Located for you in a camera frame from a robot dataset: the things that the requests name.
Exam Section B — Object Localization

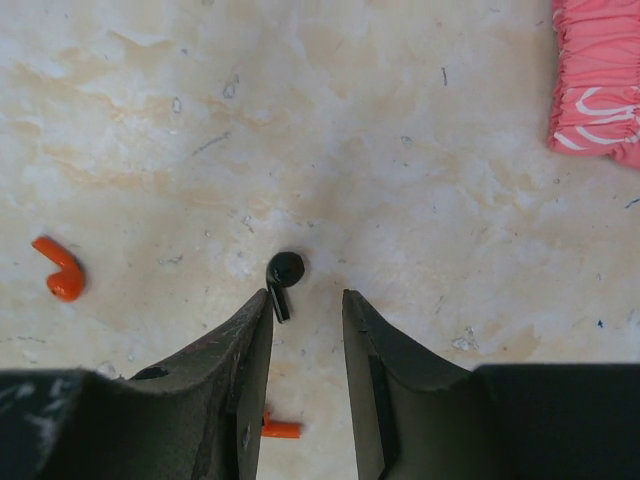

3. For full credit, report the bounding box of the pink patterned cloth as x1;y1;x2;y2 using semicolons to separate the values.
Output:
547;0;639;169

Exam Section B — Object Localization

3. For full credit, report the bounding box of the orange earbud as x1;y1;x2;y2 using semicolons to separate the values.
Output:
32;236;86;303
261;409;302;439

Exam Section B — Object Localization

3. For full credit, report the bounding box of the black earbud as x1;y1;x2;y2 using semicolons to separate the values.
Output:
265;251;305;324

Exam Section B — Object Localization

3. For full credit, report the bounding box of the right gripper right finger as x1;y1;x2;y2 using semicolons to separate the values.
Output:
342;290;480;479

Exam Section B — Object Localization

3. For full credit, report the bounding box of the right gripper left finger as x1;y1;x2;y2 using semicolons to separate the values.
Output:
127;289;273;479

